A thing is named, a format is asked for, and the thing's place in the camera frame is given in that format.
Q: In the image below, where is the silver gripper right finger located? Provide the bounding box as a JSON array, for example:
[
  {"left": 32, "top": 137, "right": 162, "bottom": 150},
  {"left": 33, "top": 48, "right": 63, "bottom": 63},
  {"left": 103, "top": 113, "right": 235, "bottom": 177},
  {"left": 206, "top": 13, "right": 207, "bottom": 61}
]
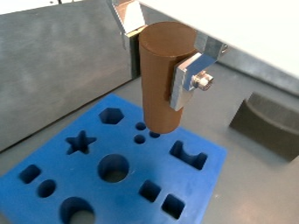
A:
[{"left": 170, "top": 31, "right": 228, "bottom": 111}]

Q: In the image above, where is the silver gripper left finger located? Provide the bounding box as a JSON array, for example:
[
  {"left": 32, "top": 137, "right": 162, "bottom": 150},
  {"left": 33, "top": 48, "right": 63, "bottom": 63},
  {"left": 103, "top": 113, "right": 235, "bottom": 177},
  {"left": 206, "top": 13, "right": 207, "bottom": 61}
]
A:
[{"left": 107, "top": 0, "right": 146, "bottom": 37}]

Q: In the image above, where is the brown cylinder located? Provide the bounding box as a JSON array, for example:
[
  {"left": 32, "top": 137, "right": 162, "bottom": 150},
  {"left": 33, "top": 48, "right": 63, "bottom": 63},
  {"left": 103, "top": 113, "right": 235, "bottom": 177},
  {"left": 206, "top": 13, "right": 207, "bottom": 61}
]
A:
[{"left": 139, "top": 22, "right": 196, "bottom": 134}]

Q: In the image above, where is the blue foam shape board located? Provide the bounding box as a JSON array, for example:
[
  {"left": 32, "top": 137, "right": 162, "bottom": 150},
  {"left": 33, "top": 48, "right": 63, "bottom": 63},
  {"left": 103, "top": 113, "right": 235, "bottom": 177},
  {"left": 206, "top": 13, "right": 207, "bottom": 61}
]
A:
[{"left": 0, "top": 94, "right": 227, "bottom": 224}]

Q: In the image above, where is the black curved cradle stand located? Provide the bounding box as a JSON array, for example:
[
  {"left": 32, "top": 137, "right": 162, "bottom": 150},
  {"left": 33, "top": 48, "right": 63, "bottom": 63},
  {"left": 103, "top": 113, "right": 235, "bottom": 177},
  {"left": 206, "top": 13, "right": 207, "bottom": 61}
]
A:
[{"left": 230, "top": 93, "right": 299, "bottom": 161}]

